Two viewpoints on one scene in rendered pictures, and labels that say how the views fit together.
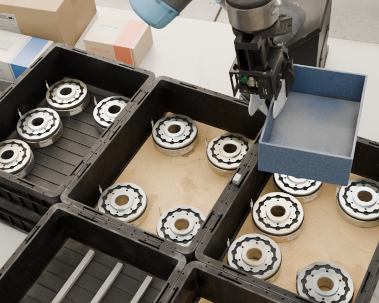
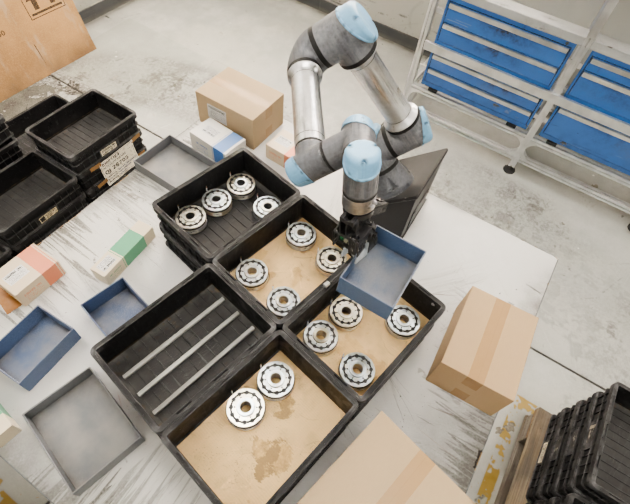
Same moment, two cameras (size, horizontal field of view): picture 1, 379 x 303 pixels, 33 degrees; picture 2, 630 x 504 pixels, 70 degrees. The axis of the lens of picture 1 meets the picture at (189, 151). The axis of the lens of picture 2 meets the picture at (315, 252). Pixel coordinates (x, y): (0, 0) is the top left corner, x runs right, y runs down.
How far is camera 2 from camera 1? 0.21 m
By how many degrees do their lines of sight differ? 7
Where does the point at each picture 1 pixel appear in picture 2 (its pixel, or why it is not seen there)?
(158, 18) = (299, 182)
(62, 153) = (226, 224)
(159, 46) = not seen: hidden behind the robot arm
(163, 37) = not seen: hidden behind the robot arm
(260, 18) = (360, 209)
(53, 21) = (249, 126)
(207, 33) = not seen: hidden behind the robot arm
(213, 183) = (313, 276)
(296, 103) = (377, 251)
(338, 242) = (377, 342)
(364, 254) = (390, 356)
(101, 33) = (279, 143)
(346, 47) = (437, 204)
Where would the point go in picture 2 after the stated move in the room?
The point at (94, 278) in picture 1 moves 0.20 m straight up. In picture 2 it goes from (219, 316) to (212, 282)
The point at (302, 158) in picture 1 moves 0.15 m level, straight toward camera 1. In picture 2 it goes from (363, 295) to (339, 347)
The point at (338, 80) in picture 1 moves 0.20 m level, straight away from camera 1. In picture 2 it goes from (407, 248) to (432, 199)
